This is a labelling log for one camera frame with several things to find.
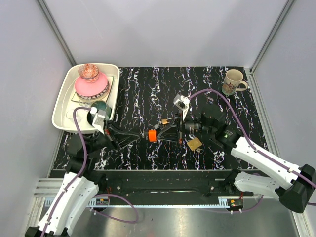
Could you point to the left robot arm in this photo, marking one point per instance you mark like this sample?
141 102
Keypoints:
80 184

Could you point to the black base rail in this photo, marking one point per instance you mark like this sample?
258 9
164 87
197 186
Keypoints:
169 187

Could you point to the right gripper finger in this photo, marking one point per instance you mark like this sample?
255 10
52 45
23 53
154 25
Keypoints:
170 130
168 138

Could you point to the clear drinking glass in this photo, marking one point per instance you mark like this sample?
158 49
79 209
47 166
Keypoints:
72 117

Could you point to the white plastic tray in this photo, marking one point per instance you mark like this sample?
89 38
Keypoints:
68 100

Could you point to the red patterned small bowl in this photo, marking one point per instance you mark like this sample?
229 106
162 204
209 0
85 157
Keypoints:
89 72

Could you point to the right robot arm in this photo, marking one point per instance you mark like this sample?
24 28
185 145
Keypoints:
290 184

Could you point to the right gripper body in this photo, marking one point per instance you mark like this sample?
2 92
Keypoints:
192 126

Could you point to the cream seashell mug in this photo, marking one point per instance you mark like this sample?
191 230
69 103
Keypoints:
233 82

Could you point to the large brass padlock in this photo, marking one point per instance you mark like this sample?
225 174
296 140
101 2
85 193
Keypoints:
195 145

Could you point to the green ceramic cup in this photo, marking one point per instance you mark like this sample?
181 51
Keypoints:
102 105

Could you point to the orange black padlock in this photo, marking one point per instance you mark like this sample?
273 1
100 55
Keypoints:
152 135

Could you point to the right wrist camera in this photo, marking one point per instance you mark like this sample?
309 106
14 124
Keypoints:
182 103

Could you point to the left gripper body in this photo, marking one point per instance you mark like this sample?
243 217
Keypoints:
109 138

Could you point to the pink upturned bowl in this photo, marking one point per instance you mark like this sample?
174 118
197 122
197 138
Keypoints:
86 88

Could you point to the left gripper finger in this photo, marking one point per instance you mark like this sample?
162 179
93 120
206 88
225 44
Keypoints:
126 132
123 142

